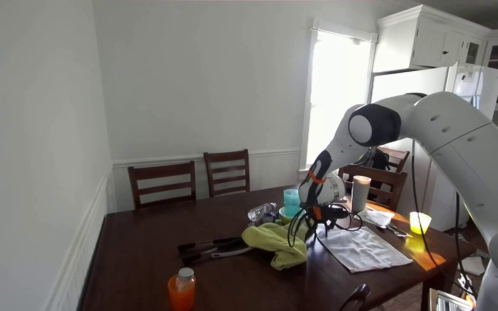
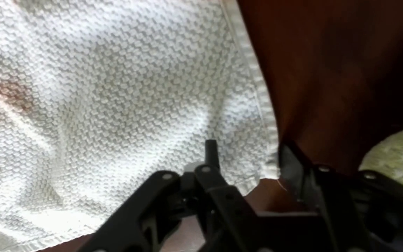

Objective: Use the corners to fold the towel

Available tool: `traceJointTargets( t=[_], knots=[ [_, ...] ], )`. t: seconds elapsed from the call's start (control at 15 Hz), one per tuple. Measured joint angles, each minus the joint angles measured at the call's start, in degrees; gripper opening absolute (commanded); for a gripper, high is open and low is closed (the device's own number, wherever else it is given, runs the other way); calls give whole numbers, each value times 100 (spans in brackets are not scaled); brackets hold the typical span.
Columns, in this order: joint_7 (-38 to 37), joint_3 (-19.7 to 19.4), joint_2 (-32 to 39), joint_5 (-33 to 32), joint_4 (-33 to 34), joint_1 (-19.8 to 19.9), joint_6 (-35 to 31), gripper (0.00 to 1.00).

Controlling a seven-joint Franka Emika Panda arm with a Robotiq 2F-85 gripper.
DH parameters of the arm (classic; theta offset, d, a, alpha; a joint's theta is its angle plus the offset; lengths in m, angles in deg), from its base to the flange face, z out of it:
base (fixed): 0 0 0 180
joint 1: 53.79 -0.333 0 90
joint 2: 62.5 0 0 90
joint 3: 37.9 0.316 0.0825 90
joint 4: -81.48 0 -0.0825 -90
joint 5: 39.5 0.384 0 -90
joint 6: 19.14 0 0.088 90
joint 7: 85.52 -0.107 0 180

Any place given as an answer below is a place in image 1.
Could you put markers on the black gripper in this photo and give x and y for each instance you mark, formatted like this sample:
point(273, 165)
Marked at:
point(332, 214)

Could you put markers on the white waffle towel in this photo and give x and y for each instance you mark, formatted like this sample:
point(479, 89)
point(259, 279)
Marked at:
point(361, 250)

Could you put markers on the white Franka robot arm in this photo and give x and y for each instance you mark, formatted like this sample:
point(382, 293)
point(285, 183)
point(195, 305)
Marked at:
point(462, 150)

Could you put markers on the tall tumbler with lid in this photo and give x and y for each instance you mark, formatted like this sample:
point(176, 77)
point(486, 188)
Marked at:
point(360, 195)

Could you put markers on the white paper napkin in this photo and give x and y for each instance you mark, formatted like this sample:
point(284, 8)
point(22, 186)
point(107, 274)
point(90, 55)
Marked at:
point(375, 219)

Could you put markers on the teal plastic cup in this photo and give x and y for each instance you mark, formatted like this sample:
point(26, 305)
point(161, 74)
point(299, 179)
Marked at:
point(290, 198)

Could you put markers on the teal bowl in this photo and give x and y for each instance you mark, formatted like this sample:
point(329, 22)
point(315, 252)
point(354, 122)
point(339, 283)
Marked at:
point(287, 214)

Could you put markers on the green cloth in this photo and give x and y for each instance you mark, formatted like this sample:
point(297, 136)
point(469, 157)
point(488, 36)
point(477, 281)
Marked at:
point(275, 243)

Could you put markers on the black bag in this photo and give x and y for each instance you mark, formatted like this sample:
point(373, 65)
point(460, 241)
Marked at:
point(372, 160)

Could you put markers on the small metal utensil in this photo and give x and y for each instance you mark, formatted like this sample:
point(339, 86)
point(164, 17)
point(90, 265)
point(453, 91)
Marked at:
point(398, 231)

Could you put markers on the crumpled silver foil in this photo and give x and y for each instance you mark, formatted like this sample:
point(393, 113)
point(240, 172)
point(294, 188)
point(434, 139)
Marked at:
point(261, 214)

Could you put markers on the yellow cup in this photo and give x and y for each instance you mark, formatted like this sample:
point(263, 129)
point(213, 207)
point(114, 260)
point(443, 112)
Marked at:
point(418, 224)

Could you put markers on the bright window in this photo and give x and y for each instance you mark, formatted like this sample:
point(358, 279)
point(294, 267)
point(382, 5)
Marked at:
point(337, 93)

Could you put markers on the orange juice bottle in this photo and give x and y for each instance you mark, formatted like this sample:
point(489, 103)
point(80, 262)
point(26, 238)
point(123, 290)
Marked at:
point(182, 291)

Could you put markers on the white refrigerator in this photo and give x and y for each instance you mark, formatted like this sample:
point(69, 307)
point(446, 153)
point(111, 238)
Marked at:
point(467, 81)

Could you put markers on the white kitchen cabinet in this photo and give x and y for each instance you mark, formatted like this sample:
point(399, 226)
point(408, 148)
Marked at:
point(427, 41)

